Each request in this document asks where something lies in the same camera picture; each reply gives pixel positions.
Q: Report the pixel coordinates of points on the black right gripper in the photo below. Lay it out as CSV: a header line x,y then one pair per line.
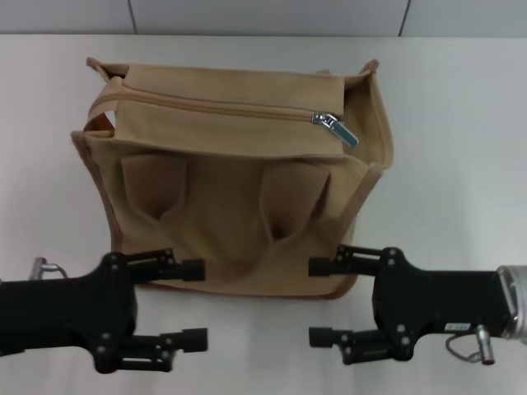
x,y
444,300

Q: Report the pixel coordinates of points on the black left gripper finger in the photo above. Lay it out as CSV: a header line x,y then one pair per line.
x,y
193,269
193,339

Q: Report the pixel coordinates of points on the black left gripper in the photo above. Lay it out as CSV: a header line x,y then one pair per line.
x,y
62,312

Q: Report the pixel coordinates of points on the khaki canvas food bag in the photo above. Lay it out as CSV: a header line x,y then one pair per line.
x,y
230,197

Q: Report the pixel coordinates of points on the silver metal zipper pull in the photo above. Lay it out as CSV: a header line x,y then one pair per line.
x,y
343,133

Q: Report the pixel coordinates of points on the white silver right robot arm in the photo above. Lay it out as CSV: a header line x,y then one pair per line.
x,y
519,300

